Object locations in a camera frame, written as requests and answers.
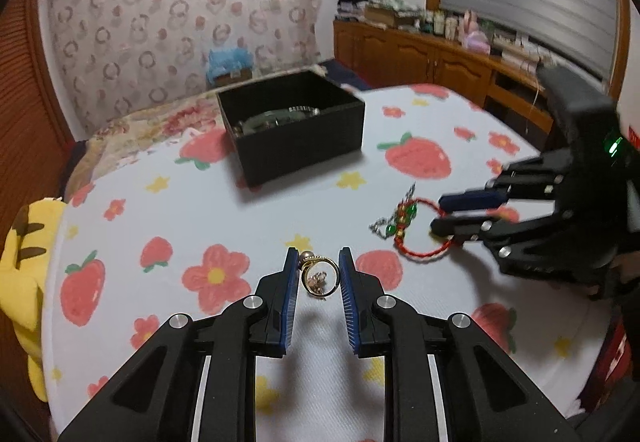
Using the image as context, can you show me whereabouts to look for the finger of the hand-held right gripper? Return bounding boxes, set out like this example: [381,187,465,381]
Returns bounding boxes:
[430,207,617,281]
[439,153,572,215]

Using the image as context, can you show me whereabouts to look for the white power strip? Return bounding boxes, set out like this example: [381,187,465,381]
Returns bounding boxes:
[500,34,556,67]

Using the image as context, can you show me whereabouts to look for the pink rabbit figurine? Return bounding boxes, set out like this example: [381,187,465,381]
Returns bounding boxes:
[461,10,490,53]

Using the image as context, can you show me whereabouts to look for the black square box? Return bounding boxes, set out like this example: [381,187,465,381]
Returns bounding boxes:
[216,70,365,187]

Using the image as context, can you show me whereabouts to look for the pile of folded clothes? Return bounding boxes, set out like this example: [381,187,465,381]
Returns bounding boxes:
[337,0,396,22]

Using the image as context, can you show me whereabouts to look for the red string bracelet green beads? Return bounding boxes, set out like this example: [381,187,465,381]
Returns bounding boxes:
[392,197,463,263]

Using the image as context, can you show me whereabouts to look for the long wooden cabinet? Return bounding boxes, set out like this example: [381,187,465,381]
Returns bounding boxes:
[332,19,556,135]

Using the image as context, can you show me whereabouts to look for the dark blue bed sheet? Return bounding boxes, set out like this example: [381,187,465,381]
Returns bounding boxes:
[317,59,373,90]

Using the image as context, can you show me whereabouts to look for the yellow plush toy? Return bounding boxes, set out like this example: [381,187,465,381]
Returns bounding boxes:
[0,199,66,403]

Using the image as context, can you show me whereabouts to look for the wooden louvered wardrobe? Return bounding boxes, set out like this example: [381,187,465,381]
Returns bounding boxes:
[0,0,76,223]

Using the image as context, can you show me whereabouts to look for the strawberry flower print blanket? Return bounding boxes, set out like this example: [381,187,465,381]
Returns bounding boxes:
[40,82,631,442]

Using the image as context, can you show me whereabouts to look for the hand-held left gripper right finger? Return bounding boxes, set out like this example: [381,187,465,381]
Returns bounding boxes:
[338,247,583,442]

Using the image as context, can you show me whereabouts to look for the ring pattern sheer curtain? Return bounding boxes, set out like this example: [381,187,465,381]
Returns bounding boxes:
[39,0,326,137]

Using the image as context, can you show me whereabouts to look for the gold ring brooch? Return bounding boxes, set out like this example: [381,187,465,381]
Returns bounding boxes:
[299,252,341,299]

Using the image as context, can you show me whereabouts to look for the flat cardboard box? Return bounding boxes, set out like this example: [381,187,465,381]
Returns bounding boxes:
[364,4,418,27]

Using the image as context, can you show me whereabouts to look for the silver chain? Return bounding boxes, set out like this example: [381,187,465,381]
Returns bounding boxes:
[370,184,418,240]

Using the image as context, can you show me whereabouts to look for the small cardboard box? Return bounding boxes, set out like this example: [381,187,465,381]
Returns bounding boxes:
[212,68,253,87]

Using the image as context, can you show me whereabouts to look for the row of small bottles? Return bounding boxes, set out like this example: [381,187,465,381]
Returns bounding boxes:
[417,9,461,40]

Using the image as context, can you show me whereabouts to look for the floral bedspread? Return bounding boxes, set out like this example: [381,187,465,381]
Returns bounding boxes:
[65,66,361,195]

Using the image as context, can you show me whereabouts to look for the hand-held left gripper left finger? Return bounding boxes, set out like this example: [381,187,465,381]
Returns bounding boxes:
[57,247,301,442]

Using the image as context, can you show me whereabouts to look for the blue plastic bag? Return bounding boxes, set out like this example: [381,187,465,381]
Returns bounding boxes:
[207,46,256,77]

